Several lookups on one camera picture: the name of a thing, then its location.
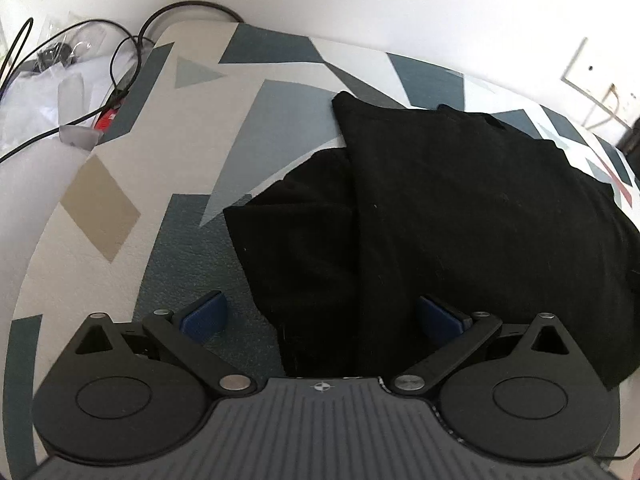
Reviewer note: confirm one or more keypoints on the black power adapter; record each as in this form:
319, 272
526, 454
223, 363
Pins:
52, 55

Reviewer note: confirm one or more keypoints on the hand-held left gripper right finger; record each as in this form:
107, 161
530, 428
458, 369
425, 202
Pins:
440, 317

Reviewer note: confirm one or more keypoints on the small grey block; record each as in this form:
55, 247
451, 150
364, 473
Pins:
80, 136

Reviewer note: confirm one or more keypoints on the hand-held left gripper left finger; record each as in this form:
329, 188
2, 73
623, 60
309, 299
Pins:
205, 317

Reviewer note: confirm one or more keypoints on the clear plastic bag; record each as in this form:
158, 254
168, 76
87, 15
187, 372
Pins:
40, 95

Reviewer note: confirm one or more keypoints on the small red packet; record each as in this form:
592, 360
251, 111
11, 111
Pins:
105, 121

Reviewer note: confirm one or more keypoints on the geometric patterned mat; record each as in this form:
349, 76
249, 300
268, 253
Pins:
165, 170

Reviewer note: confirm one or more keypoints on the black wall plug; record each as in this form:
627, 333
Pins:
632, 142

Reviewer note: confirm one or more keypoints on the black t-shirt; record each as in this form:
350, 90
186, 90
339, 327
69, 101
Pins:
450, 200

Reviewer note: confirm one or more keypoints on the white wall socket plate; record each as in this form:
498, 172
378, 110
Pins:
590, 67

